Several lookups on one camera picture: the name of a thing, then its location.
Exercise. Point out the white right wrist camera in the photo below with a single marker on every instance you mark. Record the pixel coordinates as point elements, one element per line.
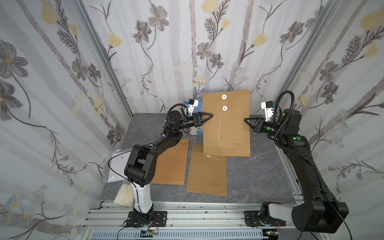
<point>269,110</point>

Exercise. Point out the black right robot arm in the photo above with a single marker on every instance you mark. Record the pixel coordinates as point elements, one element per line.
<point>320,212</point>

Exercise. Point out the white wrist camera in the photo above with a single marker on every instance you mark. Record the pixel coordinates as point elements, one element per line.
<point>192,106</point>
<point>269,110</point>

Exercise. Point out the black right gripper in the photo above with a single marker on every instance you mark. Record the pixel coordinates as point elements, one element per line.
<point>259,125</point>

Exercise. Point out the crumpled white foam piece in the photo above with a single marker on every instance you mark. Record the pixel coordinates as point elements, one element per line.
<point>125,196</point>

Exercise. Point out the blue lidded storage box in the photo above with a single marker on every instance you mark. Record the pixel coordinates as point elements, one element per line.
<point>199,130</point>

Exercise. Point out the kraft file bag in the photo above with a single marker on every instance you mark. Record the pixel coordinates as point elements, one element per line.
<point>171,165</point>
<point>226,134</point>
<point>207,174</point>

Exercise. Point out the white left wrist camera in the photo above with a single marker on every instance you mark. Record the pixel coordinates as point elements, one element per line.
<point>192,106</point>

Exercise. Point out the white slotted cable duct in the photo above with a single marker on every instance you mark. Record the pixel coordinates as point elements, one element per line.
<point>247,234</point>

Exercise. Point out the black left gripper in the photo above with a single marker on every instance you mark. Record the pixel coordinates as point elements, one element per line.
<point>196,120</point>

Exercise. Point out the clear plastic bag white card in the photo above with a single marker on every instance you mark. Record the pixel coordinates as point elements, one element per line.
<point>115,165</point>

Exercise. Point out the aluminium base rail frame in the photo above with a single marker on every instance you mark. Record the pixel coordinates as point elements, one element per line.
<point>192,216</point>

